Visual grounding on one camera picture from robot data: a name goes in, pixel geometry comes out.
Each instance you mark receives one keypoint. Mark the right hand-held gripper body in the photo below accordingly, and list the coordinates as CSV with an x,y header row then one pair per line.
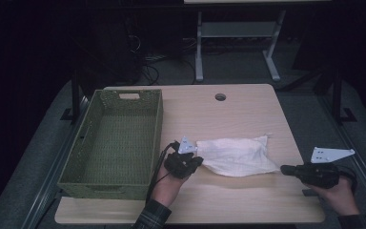
x,y
321,175

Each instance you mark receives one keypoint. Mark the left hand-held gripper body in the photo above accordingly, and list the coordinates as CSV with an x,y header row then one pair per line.
x,y
179,165

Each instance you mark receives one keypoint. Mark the white cloth with bear print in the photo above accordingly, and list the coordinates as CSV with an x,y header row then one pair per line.
x,y
235,156

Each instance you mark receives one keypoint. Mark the person's left hand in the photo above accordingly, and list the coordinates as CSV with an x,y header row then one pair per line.
x,y
166,189

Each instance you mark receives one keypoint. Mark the person's right hand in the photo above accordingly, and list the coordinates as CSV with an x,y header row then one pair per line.
x,y
343,197

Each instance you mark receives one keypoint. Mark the green woven basket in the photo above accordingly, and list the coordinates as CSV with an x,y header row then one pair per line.
x,y
117,143

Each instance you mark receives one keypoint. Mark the metal frame rail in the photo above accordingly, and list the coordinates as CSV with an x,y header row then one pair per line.
x,y
54,171
362,171

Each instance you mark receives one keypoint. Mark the black metal post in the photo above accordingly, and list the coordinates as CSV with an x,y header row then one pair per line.
x,y
75,95
337,95

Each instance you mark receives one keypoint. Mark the white metal desk frame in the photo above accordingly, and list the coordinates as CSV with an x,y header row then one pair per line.
x,y
235,29

